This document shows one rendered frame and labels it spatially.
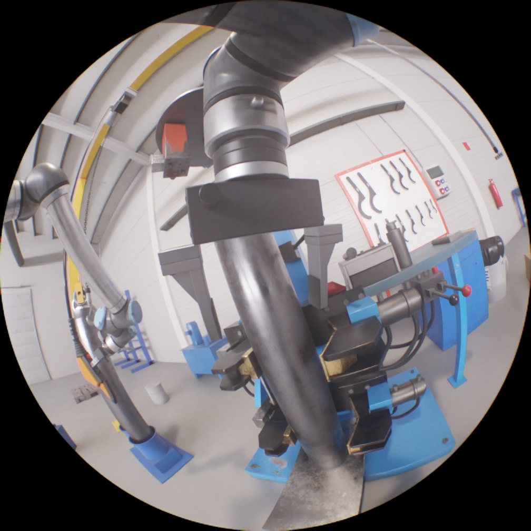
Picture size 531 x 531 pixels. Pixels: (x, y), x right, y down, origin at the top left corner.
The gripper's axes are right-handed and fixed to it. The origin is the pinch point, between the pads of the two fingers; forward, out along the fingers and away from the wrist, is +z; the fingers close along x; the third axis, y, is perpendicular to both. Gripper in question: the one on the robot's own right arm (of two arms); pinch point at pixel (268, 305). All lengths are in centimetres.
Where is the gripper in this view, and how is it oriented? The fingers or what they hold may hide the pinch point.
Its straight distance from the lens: 19.6
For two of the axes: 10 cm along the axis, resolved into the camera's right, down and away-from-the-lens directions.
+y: 3.2, 1.9, -9.3
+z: 1.3, 9.6, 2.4
